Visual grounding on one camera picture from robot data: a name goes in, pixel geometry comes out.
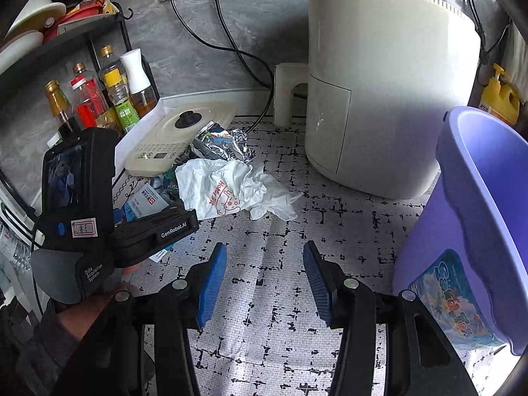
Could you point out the blue medicine box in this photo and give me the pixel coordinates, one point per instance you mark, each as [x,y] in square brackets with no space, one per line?
[142,204]

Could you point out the black metal kitchen rack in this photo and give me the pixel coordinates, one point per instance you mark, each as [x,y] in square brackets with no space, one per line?
[62,43]

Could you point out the white plastic bag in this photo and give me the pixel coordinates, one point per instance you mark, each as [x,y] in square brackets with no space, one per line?
[222,189]

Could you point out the person's left forearm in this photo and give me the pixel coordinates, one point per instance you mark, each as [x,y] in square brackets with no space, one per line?
[33,359]

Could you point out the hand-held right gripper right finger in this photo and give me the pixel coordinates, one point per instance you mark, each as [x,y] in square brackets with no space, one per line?
[319,288]

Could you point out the person's left hand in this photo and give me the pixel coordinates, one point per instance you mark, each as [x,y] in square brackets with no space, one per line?
[78,317]

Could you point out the white air fryer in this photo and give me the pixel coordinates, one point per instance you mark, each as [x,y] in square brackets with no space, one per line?
[392,90]

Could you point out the patterned white tablecloth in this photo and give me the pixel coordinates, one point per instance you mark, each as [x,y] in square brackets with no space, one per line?
[268,222]

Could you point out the yellow detergent bottle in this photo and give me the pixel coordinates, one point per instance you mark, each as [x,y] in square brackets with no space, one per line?
[499,99]

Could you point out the crumpled silver foil wrapper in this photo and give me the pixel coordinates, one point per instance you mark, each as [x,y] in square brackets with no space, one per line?
[231,144]

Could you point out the gold cap clear bottle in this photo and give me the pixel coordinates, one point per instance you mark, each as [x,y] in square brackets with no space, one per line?
[108,60]

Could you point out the purple plastic bucket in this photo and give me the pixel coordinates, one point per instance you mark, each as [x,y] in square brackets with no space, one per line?
[474,198]

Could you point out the yellow cap green label bottle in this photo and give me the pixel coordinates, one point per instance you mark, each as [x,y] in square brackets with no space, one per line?
[121,107]

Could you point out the white induction cooker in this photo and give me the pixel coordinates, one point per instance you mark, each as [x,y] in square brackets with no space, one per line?
[173,140]

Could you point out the red cap oil bottle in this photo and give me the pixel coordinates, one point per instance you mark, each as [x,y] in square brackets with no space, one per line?
[88,99]

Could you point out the white plate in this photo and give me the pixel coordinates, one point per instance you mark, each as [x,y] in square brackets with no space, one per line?
[18,49]

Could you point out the dark soy sauce bottle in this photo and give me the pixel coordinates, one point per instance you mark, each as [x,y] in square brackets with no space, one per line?
[62,109]

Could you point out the colourful crumpled wrapper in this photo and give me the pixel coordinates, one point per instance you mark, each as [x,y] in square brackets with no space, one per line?
[165,185]

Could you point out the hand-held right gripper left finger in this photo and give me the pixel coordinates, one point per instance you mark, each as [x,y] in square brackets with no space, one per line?
[210,288]

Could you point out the red plastic container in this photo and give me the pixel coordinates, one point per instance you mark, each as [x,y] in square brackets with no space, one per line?
[82,12]

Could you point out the white top oil dispenser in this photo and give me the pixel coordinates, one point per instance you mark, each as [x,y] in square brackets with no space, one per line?
[138,78]

